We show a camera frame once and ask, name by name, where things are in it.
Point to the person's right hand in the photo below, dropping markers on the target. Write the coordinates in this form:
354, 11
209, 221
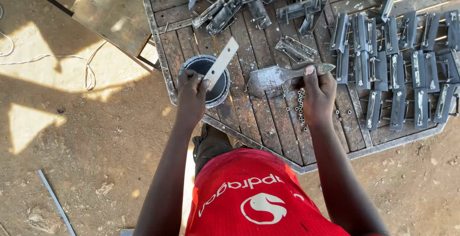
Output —
318, 99

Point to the person's left hand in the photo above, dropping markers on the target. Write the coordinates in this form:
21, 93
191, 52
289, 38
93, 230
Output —
190, 97

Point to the pale metal strip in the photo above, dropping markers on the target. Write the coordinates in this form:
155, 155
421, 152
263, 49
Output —
224, 60

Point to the paint-covered grey paint brush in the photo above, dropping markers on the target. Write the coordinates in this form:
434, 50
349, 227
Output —
269, 78

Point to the row of small metal nuts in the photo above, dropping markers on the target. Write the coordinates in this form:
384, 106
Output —
301, 108

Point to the round can of grey paint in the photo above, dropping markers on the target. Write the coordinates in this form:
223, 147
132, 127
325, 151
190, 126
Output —
218, 91

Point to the person's dark trousers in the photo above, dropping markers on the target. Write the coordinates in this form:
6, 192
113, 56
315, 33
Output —
212, 146

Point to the single bare metal latch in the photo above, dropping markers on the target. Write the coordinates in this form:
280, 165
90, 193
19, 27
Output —
295, 49

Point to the rows of grey painted latches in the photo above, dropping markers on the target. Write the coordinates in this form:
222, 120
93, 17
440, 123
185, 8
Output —
395, 71

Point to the pile of bare metal latches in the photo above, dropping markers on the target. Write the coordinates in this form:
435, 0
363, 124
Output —
222, 16

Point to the shiny metal sheet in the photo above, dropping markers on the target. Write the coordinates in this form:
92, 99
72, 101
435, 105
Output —
111, 13

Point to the person's red printed shirt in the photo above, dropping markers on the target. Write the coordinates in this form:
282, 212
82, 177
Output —
258, 200

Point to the long grey metal channel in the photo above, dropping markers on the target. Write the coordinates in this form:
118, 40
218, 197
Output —
390, 0

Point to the thin metal rod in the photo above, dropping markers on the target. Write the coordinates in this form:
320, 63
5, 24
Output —
56, 202

